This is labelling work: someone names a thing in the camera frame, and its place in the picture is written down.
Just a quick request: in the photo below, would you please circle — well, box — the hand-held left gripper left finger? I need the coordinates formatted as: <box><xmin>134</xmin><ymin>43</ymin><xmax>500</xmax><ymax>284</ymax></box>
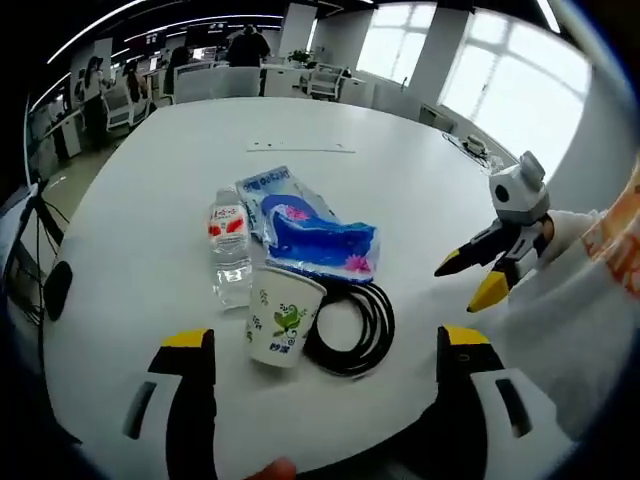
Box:
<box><xmin>52</xmin><ymin>328</ymin><xmax>218</xmax><ymax>480</ymax></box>

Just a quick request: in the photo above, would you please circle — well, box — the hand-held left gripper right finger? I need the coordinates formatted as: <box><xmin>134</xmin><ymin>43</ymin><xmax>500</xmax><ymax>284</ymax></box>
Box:
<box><xmin>435</xmin><ymin>323</ymin><xmax>584</xmax><ymax>480</ymax></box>

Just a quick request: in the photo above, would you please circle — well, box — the black cable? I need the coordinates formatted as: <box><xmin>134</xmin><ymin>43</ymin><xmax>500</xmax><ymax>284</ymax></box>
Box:
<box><xmin>301</xmin><ymin>278</ymin><xmax>397</xmax><ymax>379</ymax></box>

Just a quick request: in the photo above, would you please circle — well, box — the white paper cup green print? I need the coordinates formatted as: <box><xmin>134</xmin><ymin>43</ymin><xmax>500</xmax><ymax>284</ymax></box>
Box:
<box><xmin>244</xmin><ymin>265</ymin><xmax>329</xmax><ymax>367</ymax></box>

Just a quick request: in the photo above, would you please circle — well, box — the blue plastic tissue packet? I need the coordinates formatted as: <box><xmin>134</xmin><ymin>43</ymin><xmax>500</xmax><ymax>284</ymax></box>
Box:
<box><xmin>234</xmin><ymin>164</ymin><xmax>380</xmax><ymax>284</ymax></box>

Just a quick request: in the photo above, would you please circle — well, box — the clear water bottle red label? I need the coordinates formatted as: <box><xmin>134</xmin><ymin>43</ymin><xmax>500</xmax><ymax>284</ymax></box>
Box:
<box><xmin>205</xmin><ymin>186</ymin><xmax>254</xmax><ymax>314</ymax></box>

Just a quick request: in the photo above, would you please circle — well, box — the person's left hand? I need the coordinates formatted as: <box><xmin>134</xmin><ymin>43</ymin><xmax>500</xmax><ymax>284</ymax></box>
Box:
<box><xmin>248</xmin><ymin>456</ymin><xmax>300</xmax><ymax>480</ymax></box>

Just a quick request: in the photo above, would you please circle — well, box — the black oval object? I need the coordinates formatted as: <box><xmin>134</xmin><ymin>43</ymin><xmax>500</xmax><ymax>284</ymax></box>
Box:
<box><xmin>44</xmin><ymin>260</ymin><xmax>74</xmax><ymax>322</ymax></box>

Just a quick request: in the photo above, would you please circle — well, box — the white table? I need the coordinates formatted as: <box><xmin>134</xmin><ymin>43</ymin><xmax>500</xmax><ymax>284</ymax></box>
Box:
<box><xmin>37</xmin><ymin>96</ymin><xmax>554</xmax><ymax>480</ymax></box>

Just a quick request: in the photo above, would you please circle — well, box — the white mesh office chair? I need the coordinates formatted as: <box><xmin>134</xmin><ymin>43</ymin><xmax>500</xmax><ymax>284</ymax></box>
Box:
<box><xmin>305</xmin><ymin>63</ymin><xmax>347</xmax><ymax>102</ymax></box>
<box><xmin>103</xmin><ymin>93</ymin><xmax>152</xmax><ymax>133</ymax></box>
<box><xmin>171</xmin><ymin>64</ymin><xmax>262</xmax><ymax>105</ymax></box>

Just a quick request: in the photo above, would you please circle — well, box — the white charger with cables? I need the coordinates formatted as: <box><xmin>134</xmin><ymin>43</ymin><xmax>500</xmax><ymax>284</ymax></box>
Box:
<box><xmin>441</xmin><ymin>131</ymin><xmax>507</xmax><ymax>172</ymax></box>

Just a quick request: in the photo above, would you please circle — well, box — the white table cable slot cover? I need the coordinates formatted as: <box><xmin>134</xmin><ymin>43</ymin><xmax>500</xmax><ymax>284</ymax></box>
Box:
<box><xmin>245</xmin><ymin>140</ymin><xmax>357</xmax><ymax>154</ymax></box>

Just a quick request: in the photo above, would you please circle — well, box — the black stand with cables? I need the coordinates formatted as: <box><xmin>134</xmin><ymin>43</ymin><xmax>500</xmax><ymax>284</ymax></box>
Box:
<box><xmin>17</xmin><ymin>177</ymin><xmax>67</xmax><ymax>321</ymax></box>

